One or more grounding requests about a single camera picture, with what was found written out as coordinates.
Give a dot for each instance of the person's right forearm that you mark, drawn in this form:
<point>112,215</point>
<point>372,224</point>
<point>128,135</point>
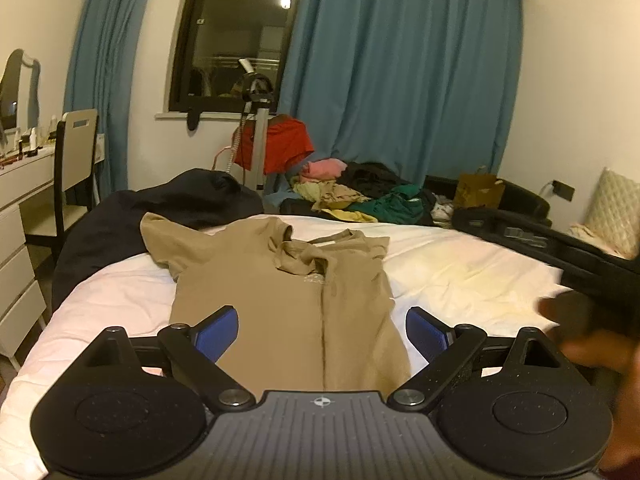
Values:
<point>625,420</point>

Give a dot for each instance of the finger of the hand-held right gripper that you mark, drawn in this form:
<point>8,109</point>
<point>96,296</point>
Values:
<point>505,227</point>

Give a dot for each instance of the white patterned cloth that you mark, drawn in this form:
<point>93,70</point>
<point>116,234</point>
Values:
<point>442,211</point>

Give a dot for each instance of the black and white chair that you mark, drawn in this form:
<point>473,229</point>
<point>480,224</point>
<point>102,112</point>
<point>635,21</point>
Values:
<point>75,145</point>

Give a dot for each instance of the group of cosmetic bottles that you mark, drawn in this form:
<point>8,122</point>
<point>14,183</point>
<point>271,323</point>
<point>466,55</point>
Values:
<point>30,140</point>

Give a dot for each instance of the person's right hand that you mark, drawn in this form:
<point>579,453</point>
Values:
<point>600,352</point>

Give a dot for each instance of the white bed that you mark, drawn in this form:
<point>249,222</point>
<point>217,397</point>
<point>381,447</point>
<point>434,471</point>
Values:
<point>475,270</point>

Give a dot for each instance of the dark framed window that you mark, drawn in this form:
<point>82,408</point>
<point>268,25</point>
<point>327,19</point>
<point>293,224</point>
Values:
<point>235,20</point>

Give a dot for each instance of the black wall socket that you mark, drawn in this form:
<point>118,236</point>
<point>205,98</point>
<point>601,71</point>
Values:
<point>564,190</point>

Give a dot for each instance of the brown paper bag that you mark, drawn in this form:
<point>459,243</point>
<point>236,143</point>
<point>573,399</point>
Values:
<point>477,190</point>

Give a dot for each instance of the tan t-shirt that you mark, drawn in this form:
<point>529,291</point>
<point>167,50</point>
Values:
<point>280,305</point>

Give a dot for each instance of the wide teal curtain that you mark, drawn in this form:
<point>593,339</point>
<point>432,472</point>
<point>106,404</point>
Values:
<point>400,70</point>

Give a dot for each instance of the black sofa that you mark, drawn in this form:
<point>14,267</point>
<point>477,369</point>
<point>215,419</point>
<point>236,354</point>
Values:
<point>525,200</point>

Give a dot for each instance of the black garment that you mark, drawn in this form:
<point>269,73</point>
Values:
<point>370,177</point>

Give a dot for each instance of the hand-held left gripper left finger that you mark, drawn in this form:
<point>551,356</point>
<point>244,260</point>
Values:
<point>217,332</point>

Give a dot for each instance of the quilted beige pillow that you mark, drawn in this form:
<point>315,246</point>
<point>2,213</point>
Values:
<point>612,215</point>

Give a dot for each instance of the yellow garment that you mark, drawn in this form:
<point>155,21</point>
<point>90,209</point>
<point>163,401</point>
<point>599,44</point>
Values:
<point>355,216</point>

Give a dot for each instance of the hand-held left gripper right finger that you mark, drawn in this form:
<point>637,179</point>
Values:
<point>426,332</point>

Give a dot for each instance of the dark hanging cloth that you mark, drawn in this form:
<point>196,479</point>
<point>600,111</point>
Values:
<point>193,119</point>

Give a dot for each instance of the garment steamer stand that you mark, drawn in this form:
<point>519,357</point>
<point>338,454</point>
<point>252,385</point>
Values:
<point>261,140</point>

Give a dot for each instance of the dark navy cloth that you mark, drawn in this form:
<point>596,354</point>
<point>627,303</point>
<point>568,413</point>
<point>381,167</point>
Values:
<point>165,205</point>

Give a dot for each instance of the wavy framed vanity mirror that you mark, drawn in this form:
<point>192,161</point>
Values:
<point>12,90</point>

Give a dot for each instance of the green garment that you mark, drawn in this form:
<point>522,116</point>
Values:
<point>395,207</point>

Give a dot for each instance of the beige garment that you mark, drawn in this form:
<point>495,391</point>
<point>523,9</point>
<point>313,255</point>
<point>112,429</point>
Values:
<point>340,195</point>

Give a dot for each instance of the narrow teal curtain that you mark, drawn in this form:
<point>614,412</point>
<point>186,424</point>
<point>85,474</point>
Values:
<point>105,60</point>

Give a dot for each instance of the white dresser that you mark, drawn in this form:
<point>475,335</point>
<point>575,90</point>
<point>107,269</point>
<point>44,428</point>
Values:
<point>15,240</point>

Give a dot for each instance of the pink garment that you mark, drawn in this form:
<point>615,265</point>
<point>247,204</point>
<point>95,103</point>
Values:
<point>322,170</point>

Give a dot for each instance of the red garment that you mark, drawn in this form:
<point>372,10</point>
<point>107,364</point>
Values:
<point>285,142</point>

